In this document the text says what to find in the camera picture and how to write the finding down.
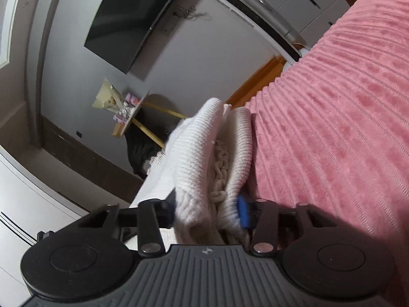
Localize black wall television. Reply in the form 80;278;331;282
84;0;186;75

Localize pink ribbed blanket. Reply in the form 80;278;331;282
224;0;409;307

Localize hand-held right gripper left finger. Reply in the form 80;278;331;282
78;191;177;258

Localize black cloth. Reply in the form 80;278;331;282
124;94;181;180

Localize wrapped flower bouquet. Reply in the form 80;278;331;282
92;77;130;119

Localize white knitted sweater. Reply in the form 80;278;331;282
145;97;256;246

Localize white sheet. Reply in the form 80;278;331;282
129;153;179;247

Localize grey drawer cabinet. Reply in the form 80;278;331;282
251;0;350;48

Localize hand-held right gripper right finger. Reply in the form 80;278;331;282
237;196;346;258

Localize white wardrobe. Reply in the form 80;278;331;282
0;145;90;296

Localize round side table yellow legs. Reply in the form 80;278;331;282
112;91;189;149

